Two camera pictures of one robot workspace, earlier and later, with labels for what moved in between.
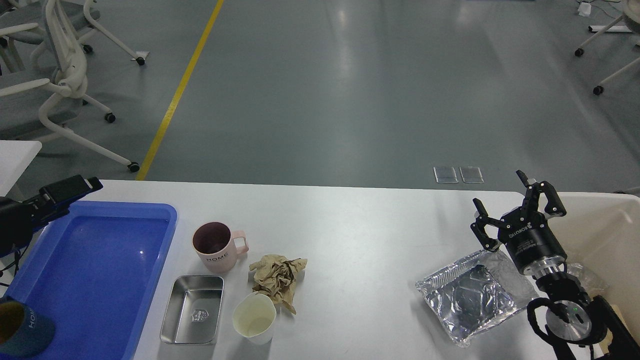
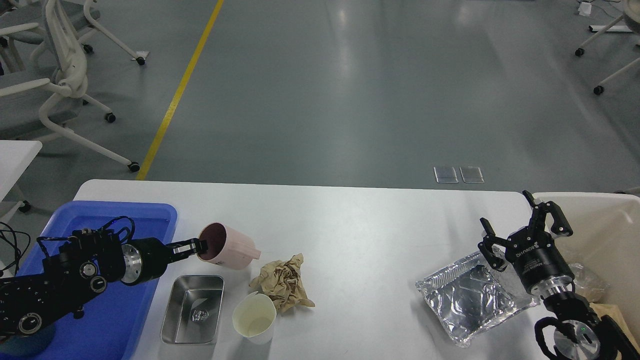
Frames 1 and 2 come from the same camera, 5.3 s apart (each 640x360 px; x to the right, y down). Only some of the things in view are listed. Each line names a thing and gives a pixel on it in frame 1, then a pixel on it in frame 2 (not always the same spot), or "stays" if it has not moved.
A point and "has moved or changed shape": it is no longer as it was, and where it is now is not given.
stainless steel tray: x=193 y=311 stays
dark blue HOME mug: x=23 y=331 stays
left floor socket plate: x=445 y=175 stays
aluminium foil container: x=471 y=293 stays
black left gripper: x=18 y=219 → x=144 y=259
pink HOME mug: x=214 y=243 has moved or changed shape
